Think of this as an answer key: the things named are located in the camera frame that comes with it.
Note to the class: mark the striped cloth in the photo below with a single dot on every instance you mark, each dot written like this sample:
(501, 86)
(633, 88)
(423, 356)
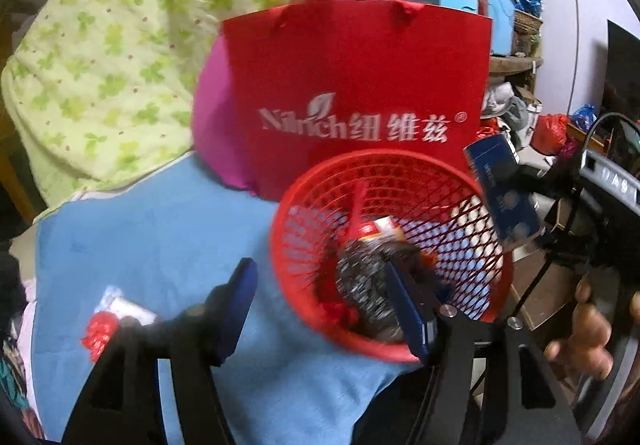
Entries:
(12, 385)

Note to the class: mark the wicker basket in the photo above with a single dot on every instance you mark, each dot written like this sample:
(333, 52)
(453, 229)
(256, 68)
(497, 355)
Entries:
(527, 22)

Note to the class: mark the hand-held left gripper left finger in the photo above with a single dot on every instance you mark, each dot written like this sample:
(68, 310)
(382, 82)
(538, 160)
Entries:
(237, 310)

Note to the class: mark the person's right hand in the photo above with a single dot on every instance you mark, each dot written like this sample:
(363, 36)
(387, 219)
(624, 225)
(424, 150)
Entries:
(590, 345)

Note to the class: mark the black screen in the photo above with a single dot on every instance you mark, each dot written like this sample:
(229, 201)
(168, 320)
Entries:
(622, 65)

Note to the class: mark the grey cloth pile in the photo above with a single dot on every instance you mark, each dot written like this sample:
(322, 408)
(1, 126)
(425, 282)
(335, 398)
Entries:
(497, 100)

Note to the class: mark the light blue storage bin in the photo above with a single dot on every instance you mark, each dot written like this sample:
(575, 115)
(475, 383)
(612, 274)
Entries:
(500, 10)

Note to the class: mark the light blue blanket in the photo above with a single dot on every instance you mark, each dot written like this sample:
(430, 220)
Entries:
(175, 235)

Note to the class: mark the green clover print quilt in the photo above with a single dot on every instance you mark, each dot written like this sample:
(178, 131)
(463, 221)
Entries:
(125, 50)

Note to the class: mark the red mesh basket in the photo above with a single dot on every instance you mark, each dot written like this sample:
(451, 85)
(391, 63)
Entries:
(300, 275)

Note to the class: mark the black glittery plastic bag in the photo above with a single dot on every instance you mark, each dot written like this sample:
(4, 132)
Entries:
(365, 275)

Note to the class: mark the tied red plastic bag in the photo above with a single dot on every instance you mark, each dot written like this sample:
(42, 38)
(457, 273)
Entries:
(547, 135)

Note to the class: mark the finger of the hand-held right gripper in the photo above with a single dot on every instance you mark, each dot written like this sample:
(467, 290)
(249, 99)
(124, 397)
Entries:
(537, 182)
(565, 247)

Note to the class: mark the small blue plastic bag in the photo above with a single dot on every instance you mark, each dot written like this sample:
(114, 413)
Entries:
(584, 117)

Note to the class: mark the red paper bag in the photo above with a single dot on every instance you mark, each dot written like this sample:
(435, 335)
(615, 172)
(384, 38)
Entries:
(350, 75)

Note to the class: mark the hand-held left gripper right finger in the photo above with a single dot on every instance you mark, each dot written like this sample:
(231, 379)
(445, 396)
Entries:
(407, 315)

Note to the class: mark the blue carton box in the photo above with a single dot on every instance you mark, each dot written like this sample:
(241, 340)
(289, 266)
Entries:
(505, 205)

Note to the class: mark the red white small pack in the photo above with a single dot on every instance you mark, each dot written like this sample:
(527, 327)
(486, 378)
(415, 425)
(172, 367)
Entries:
(382, 227)

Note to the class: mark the small red wrapper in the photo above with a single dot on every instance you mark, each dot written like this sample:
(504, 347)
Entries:
(100, 335)

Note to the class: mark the wooden shelf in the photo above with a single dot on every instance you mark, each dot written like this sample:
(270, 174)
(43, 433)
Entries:
(515, 63)

